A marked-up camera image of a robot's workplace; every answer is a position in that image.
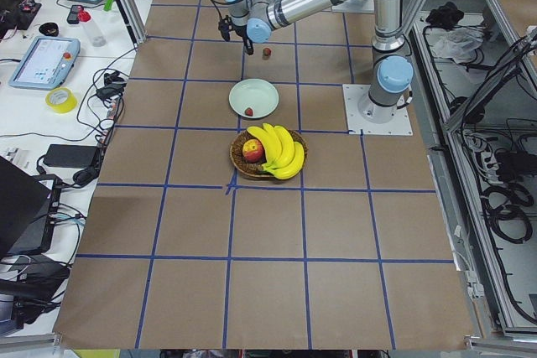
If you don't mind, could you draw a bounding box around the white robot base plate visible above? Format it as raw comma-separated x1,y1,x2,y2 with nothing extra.
342,84,413,136

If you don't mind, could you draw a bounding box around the red apple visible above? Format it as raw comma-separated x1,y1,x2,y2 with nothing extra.
242,138,264,163

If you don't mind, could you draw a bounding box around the yellow banana bunch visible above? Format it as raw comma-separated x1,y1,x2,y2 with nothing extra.
247,123,306,180

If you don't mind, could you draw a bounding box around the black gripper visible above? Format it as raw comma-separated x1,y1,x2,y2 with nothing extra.
218,15,254,55

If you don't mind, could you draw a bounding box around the red capped plastic bottle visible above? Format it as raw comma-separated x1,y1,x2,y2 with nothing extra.
77,8,107,47

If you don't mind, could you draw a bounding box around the light green plate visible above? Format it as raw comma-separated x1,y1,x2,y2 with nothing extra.
228,79,279,119

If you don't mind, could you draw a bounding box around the wicker fruit basket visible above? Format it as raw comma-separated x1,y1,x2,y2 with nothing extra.
230,130,307,179

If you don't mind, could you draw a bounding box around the yellow tape roll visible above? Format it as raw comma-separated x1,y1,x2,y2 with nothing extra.
45,87,77,114

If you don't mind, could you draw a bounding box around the black laptop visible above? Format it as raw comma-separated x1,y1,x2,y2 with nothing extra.
1,158,60,257

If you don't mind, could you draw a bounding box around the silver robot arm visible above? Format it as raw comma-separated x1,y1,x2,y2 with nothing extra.
218,0,414,123

